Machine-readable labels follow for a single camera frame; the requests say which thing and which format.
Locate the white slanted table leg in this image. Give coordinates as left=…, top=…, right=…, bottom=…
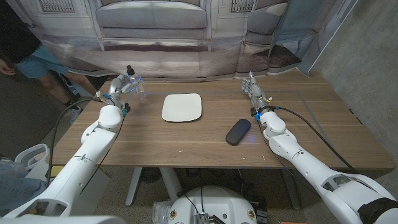
left=125, top=167, right=143, bottom=207

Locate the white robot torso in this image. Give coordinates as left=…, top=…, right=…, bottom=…
left=167, top=185, right=258, bottom=224

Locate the blue denim fabric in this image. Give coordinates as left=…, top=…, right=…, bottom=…
left=0, top=159, right=48, bottom=216

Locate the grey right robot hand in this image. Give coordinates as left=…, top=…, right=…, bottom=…
left=241, top=71, right=272, bottom=114

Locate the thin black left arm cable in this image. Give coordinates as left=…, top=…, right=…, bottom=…
left=79, top=113, right=127, bottom=189

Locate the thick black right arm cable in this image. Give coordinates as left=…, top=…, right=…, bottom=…
left=272, top=106, right=360, bottom=174

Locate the clear dispenser bottle black pump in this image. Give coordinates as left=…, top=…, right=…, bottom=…
left=126, top=65, right=147, bottom=101

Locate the black glasses case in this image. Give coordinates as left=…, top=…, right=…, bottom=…
left=225, top=118, right=252, bottom=147

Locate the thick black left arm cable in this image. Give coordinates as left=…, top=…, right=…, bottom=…
left=45, top=97, right=106, bottom=188

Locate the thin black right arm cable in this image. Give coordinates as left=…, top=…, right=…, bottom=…
left=255, top=119, right=321, bottom=197

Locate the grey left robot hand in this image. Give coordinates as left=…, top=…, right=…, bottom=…
left=107, top=73, right=144, bottom=108

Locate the dark partition panel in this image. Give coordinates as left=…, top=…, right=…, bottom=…
left=0, top=73, right=74, bottom=158

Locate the printed living room backdrop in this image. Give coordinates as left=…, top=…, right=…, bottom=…
left=18, top=0, right=358, bottom=83

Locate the white grey chair frame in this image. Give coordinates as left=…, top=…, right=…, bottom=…
left=14, top=143, right=50, bottom=180

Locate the white table column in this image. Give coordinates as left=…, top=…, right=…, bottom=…
left=159, top=167, right=183, bottom=203

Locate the black ribbed round object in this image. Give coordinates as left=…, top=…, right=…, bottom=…
left=141, top=167, right=163, bottom=184

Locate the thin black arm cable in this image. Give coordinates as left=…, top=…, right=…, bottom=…
left=255, top=119, right=321, bottom=197
left=79, top=113, right=127, bottom=189

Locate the person in black shirt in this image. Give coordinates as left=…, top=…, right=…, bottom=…
left=0, top=0, right=100, bottom=121

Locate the yellow black flat object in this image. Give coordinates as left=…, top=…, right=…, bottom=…
left=46, top=166, right=65, bottom=179

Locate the white square paper plate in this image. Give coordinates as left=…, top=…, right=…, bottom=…
left=161, top=93, right=203, bottom=123

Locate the clear plastic container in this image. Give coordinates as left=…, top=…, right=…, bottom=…
left=152, top=200, right=171, bottom=224

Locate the grey table leg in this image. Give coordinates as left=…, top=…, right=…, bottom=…
left=280, top=169, right=302, bottom=210

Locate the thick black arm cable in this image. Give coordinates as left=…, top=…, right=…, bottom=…
left=45, top=97, right=106, bottom=188
left=272, top=106, right=360, bottom=174

